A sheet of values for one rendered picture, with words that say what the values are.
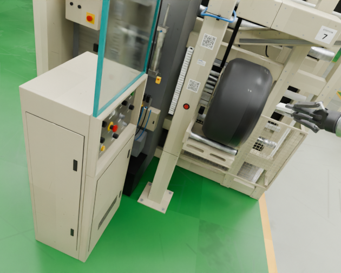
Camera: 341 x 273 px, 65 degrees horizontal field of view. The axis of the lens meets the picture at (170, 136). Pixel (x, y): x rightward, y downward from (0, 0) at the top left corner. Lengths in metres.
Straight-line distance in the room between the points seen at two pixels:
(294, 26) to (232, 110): 0.64
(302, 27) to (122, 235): 1.92
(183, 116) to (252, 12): 0.77
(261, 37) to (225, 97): 0.61
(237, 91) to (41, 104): 1.01
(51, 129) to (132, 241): 1.24
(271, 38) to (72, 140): 1.42
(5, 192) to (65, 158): 1.21
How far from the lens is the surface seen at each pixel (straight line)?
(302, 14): 1.86
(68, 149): 1.37
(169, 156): 2.09
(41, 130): 1.40
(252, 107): 1.57
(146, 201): 2.49
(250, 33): 2.01
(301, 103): 1.09
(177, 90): 1.80
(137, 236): 2.30
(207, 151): 1.84
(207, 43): 1.64
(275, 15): 1.85
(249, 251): 2.59
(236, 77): 1.60
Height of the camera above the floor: 1.96
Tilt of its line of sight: 37 degrees down
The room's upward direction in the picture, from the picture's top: 18 degrees clockwise
